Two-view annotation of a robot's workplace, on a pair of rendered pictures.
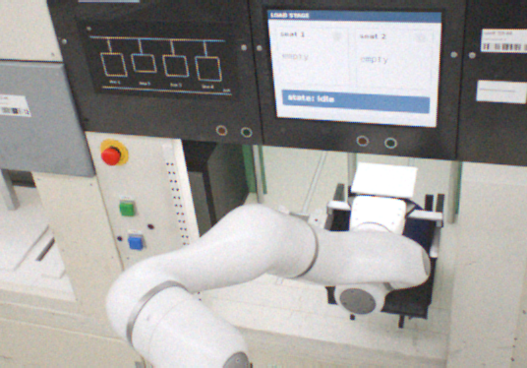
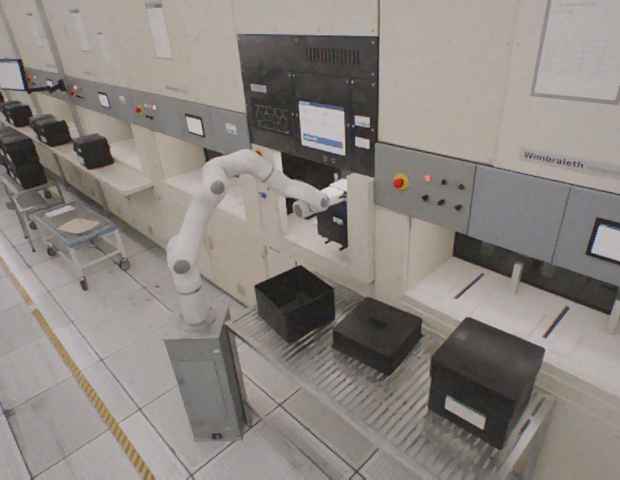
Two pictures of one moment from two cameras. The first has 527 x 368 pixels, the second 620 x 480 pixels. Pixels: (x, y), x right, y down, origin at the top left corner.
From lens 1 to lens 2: 1.26 m
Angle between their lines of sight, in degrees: 22
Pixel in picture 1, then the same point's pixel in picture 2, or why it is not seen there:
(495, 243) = (357, 207)
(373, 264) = (296, 191)
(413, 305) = (342, 239)
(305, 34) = (308, 111)
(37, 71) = (239, 116)
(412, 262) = (313, 197)
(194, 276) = (225, 165)
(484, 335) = (358, 253)
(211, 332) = (215, 173)
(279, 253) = (251, 165)
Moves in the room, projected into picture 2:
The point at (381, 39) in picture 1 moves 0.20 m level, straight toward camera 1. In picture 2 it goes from (328, 116) to (299, 127)
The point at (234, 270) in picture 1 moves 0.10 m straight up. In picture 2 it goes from (234, 164) to (230, 140)
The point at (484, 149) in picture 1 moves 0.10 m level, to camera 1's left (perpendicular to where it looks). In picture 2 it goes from (359, 167) to (337, 165)
